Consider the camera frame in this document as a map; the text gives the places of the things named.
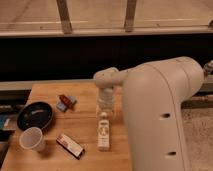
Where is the left metal window post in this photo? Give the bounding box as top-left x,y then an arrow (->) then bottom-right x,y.
56,0 -> 72,34

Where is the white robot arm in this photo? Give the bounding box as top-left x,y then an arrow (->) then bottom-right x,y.
93,57 -> 213,171

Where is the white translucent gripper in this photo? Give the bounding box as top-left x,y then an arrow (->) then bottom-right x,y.
97,87 -> 115,115

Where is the white paper cup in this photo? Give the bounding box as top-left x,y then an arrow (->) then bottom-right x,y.
19,127 -> 46,152

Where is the black round bowl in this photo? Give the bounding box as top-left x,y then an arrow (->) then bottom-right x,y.
17,102 -> 53,131

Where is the right metal window post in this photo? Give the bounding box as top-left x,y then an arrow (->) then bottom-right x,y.
124,0 -> 137,32

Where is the white bottle with label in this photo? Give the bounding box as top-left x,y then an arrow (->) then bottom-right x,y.
98,112 -> 110,151

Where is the red snack packet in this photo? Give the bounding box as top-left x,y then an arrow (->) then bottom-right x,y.
59,95 -> 74,110

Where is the metal window post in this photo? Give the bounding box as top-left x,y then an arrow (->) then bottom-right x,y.
124,0 -> 137,32
56,0 -> 72,34

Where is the red and white snack box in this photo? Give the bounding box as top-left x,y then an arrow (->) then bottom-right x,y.
56,134 -> 85,159

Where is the blue object beside table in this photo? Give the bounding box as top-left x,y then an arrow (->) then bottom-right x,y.
0,115 -> 10,130

